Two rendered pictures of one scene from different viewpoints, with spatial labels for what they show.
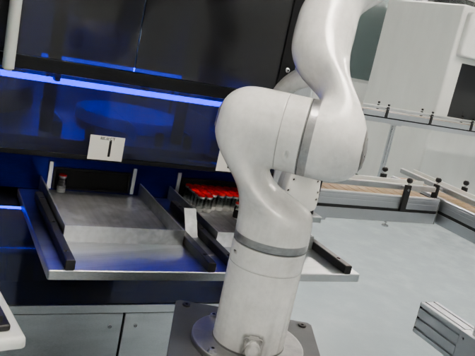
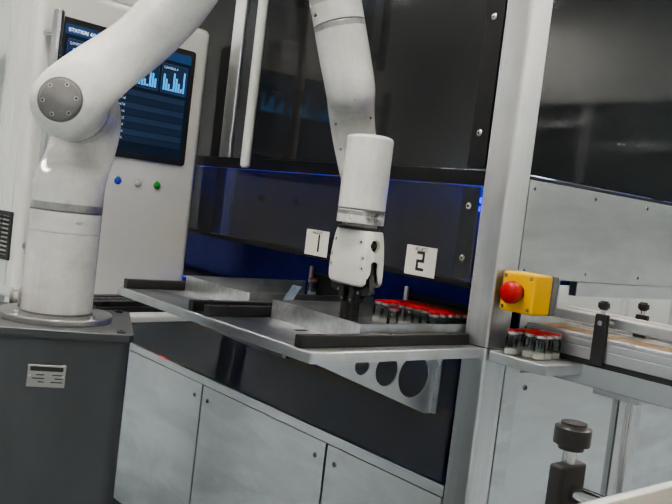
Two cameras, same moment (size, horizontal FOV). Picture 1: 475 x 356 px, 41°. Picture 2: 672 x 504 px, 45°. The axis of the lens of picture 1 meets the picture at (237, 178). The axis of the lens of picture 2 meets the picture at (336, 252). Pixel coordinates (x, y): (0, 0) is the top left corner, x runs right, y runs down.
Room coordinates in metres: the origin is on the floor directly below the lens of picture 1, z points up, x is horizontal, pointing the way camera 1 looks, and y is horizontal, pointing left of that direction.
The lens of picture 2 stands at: (1.14, -1.54, 1.10)
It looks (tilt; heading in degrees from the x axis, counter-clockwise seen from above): 3 degrees down; 78
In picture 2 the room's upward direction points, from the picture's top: 7 degrees clockwise
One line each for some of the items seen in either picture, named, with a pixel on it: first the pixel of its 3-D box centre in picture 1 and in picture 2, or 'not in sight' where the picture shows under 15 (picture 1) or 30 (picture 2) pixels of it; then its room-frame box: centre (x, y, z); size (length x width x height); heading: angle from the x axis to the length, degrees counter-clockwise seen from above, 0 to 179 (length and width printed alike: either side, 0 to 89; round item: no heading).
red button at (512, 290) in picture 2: not in sight; (512, 292); (1.75, -0.21, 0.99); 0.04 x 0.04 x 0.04; 28
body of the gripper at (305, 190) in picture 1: (299, 186); (356, 253); (1.48, -0.15, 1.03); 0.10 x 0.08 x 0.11; 118
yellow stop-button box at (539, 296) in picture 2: not in sight; (528, 292); (1.79, -0.18, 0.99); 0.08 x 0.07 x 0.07; 28
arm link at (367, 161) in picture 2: not in sight; (365, 172); (1.48, -0.14, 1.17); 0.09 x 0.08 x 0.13; 82
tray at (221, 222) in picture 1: (236, 216); (380, 320); (1.57, -0.02, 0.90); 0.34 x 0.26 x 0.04; 28
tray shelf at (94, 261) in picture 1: (182, 233); (298, 318); (1.43, 0.10, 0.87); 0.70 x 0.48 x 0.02; 118
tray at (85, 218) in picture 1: (107, 208); (279, 293); (1.41, 0.28, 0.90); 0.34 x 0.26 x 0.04; 28
